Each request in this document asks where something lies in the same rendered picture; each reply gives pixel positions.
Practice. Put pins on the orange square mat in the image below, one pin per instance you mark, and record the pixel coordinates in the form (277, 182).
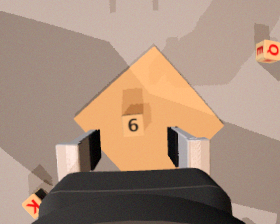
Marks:
(154, 88)

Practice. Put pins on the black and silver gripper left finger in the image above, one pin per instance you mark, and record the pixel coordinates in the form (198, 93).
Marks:
(80, 155)

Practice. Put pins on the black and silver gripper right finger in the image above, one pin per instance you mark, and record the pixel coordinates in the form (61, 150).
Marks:
(188, 151)

